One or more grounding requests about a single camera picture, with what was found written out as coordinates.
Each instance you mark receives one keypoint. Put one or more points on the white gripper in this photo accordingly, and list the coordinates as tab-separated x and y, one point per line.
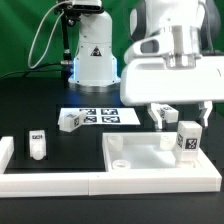
146	80

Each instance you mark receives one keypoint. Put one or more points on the white square tabletop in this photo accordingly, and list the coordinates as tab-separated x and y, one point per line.
141	151

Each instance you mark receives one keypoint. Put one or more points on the white U-shaped fence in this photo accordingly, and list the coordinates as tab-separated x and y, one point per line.
204	177

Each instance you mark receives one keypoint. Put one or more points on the white fiducial marker sheet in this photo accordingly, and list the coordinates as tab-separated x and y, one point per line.
105	116

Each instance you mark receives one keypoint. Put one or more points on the black camera on stand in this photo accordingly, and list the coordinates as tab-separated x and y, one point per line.
79	6

